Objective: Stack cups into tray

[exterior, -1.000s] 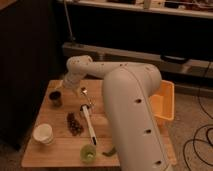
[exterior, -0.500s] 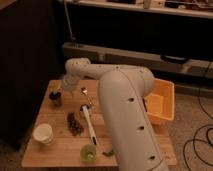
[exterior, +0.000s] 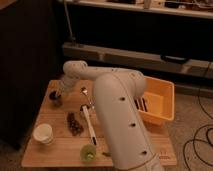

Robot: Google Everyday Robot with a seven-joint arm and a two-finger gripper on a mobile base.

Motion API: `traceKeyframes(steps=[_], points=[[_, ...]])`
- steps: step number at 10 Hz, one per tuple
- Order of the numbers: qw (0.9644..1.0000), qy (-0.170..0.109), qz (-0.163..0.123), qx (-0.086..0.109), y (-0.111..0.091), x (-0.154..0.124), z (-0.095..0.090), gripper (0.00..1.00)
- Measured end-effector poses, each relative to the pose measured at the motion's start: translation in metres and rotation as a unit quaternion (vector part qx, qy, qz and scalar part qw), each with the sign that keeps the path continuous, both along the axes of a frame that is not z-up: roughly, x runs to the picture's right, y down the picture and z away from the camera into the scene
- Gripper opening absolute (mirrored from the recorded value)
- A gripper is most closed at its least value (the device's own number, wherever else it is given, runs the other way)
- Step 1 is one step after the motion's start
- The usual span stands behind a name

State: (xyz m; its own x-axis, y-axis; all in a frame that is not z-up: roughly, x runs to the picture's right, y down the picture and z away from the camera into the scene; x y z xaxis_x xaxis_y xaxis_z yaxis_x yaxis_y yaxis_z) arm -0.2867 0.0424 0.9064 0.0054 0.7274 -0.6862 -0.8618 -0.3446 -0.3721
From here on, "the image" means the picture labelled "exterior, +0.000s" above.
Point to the dark brown cup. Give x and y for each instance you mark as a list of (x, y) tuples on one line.
[(56, 102)]

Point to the metal spoon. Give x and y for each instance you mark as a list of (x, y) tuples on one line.
[(84, 91)]

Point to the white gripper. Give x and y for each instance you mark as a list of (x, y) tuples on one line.
[(65, 84)]

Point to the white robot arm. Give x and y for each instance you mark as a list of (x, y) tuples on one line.
[(114, 93)]

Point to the bunch of dark grapes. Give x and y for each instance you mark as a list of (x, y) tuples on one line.
[(74, 126)]

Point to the orange plastic tray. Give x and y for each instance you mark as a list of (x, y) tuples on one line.
[(156, 106)]

